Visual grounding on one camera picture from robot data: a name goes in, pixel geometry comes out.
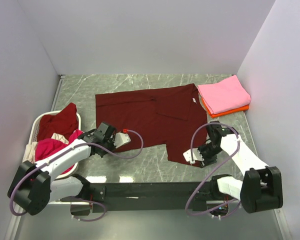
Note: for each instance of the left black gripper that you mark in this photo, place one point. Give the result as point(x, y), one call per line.
point(112, 147)

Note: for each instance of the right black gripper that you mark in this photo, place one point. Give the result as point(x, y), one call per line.
point(207, 161)

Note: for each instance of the dark red t shirt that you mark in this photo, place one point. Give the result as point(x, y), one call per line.
point(164, 116)

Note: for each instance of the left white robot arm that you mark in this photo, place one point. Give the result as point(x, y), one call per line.
point(34, 184)

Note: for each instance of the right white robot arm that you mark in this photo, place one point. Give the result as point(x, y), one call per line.
point(261, 187)

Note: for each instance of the folded orange t shirt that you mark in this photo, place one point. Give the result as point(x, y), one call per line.
point(228, 112)

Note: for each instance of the red t shirt in basket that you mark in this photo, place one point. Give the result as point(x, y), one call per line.
point(64, 123)

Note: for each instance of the black base beam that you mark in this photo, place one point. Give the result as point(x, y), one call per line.
point(144, 197)

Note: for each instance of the magenta t shirt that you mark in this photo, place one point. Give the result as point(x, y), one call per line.
point(49, 146)

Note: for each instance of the folded pink t shirt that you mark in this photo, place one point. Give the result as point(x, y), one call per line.
point(225, 95)

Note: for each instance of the white laundry basket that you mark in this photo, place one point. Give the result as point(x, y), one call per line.
point(33, 138)

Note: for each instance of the cream t shirt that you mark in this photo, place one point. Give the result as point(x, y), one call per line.
point(29, 153)

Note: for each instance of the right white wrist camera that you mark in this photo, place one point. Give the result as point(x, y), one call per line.
point(193, 156)

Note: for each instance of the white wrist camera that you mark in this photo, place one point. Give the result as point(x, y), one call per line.
point(121, 139)
point(193, 156)

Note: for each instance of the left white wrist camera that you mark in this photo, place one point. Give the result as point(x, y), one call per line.
point(121, 139)

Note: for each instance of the aluminium rail frame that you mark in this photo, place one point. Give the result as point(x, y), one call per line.
point(224, 165)

